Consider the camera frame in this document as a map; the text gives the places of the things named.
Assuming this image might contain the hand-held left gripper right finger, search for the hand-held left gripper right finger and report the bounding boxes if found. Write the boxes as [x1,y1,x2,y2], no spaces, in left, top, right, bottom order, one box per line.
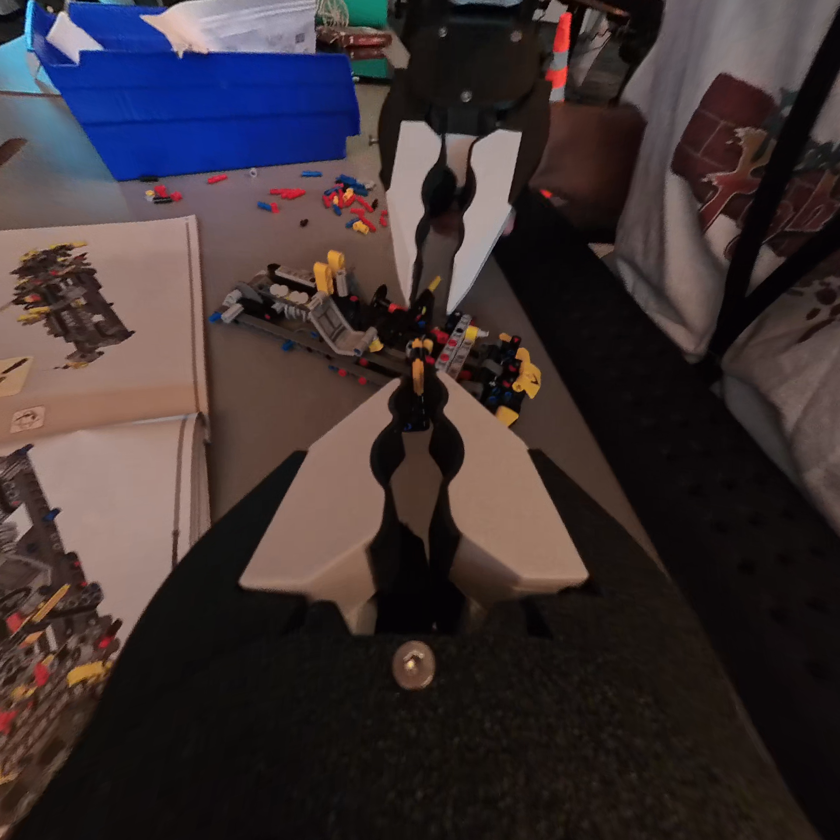
[425,371,590,634]

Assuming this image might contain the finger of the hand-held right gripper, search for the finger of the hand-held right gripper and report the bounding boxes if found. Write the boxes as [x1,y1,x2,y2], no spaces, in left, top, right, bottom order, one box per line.
[448,128,525,317]
[385,120,455,309]

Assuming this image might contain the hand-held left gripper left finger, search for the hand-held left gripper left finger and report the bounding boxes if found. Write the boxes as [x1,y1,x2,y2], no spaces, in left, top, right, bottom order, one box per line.
[238,379,427,635]

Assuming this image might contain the partly built lego car chassis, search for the partly built lego car chassis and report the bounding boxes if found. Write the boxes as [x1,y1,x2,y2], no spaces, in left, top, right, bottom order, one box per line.
[209,249,543,429]

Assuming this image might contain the pile of red blue pins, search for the pile of red blue pins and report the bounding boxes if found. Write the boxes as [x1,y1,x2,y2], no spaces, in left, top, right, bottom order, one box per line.
[141,167,389,236]

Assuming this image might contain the orange traffic cone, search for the orange traffic cone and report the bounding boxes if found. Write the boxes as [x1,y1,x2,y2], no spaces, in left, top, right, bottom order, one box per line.
[545,12,573,104]

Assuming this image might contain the open instruction booklet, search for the open instruction booklet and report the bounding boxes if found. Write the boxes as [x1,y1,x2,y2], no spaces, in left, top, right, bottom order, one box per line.
[0,213,212,815]

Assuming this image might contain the white plastic bags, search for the white plastic bags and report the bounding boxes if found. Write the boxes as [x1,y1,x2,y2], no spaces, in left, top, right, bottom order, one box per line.
[46,0,317,67]

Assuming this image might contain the blue plastic bin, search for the blue plastic bin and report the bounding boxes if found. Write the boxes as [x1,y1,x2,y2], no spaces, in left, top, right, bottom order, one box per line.
[26,0,362,182]

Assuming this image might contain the black strap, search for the black strap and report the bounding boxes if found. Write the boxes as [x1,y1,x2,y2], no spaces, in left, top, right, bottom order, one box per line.
[709,0,840,358]

